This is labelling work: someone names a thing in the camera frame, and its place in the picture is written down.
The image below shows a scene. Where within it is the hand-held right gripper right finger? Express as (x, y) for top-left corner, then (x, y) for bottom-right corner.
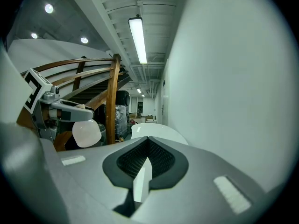
(132, 136), (267, 224)

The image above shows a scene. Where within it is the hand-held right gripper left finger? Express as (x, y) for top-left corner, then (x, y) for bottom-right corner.
(57, 136), (150, 224)

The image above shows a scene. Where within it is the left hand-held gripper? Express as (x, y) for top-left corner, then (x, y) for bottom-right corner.
(22, 67), (95, 144)

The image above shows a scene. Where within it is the small tan round object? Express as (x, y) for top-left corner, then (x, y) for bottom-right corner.
(71, 103), (102, 148)

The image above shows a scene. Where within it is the white kidney-shaped table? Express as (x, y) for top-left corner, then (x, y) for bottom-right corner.
(130, 122), (189, 146)

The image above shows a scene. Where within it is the wooden stair railing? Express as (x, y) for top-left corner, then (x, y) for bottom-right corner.
(16, 53), (132, 152)

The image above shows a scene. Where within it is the plastic-wrapped pallet load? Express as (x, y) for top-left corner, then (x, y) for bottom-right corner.
(106, 104), (129, 138)

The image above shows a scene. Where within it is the black speaker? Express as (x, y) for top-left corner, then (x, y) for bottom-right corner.
(116, 90), (130, 107)

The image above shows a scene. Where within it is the white door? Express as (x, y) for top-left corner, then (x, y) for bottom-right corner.
(160, 96), (169, 126)

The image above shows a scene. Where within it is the long ceiling light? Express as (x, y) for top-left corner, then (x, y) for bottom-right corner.
(128, 16), (148, 64)

